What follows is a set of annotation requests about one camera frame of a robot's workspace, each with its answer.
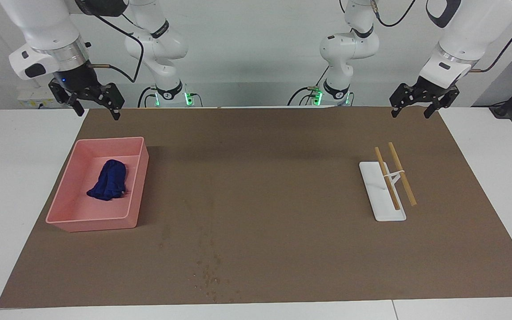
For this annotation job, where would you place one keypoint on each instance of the white wall socket box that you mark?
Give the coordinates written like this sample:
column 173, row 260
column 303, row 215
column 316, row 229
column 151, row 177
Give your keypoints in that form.
column 29, row 100

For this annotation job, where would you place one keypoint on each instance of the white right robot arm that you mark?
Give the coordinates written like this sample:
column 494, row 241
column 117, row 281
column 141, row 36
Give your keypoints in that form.
column 42, row 26

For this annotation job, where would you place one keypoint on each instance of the blue towel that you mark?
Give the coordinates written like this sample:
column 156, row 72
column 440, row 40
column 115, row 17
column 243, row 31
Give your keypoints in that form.
column 109, row 182

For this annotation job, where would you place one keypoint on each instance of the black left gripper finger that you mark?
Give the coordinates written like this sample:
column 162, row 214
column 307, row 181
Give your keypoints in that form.
column 403, row 95
column 448, row 98

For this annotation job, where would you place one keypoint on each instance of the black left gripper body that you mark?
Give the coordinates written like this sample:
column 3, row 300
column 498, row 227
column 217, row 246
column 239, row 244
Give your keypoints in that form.
column 431, row 90

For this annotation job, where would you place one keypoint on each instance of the brown table mat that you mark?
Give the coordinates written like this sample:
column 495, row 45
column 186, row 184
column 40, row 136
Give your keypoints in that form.
column 260, row 200

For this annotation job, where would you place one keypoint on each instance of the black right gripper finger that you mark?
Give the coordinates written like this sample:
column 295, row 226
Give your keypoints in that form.
column 111, row 98
column 62, row 95

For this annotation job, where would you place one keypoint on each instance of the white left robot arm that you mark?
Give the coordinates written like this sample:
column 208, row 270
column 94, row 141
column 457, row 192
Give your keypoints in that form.
column 349, row 49

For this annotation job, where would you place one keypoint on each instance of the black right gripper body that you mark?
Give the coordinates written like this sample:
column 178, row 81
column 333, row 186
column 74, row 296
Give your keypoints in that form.
column 78, row 82

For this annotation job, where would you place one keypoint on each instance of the pink plastic bin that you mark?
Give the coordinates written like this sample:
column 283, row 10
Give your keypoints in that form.
column 74, row 204

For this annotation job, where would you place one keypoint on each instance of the white rack with wooden rods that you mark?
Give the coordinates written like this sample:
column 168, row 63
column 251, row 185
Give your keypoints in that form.
column 385, row 204

